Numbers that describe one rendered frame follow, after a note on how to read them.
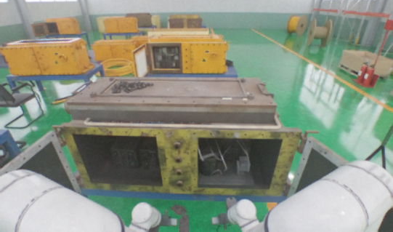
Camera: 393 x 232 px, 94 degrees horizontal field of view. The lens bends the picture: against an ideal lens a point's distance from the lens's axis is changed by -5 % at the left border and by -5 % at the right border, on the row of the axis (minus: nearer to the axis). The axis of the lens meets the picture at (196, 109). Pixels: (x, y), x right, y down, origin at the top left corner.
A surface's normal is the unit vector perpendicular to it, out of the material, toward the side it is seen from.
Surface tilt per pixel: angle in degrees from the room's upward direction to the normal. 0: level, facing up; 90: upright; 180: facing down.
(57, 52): 90
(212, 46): 90
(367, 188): 17
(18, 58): 90
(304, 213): 42
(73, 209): 29
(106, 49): 90
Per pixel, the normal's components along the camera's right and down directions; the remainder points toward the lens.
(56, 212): 0.20, -0.74
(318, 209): -0.48, -0.66
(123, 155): -0.04, 0.48
